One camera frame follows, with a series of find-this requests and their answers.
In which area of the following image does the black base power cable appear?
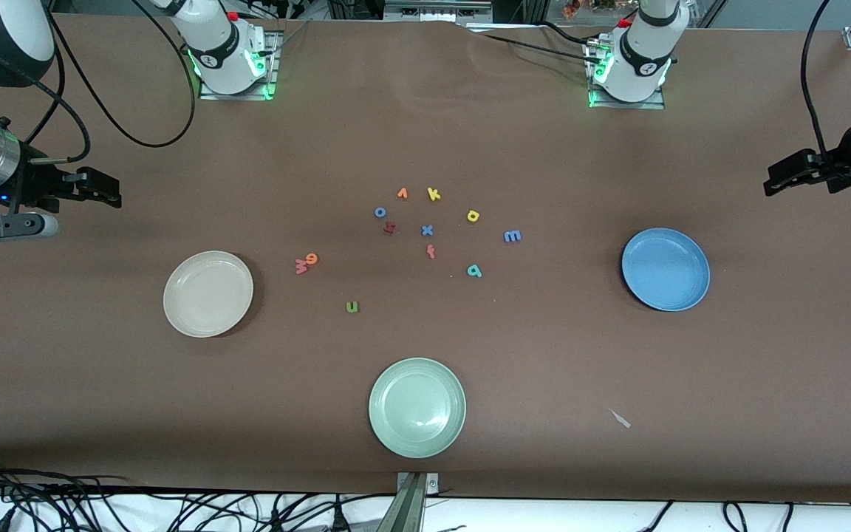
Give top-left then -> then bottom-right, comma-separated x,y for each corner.
481,33 -> 596,58

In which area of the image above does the black cable tangle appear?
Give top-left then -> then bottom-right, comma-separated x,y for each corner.
0,454 -> 397,532

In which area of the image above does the beige round plate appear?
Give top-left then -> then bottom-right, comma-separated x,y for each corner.
163,250 -> 255,338

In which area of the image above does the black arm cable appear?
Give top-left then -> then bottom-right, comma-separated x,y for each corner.
801,0 -> 836,163
23,0 -> 197,163

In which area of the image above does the black equipment frame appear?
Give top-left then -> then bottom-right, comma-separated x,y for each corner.
328,0 -> 386,21

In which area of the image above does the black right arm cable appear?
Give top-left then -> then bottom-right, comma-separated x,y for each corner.
23,0 -> 197,163

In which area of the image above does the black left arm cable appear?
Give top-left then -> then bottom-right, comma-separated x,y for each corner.
801,0 -> 836,163

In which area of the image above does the blue round plate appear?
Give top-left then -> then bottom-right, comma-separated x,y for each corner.
621,228 -> 711,312

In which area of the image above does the brown table cover sheet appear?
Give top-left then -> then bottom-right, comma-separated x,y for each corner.
0,11 -> 851,503

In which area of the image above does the pale green round plate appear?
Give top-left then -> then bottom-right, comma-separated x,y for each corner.
368,358 -> 467,459

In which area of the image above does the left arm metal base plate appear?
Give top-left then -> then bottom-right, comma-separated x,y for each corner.
587,41 -> 666,110

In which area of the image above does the aluminium bracket profile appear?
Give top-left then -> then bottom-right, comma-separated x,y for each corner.
394,471 -> 440,532

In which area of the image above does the grey metal rail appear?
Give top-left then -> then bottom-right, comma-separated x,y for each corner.
383,0 -> 493,21

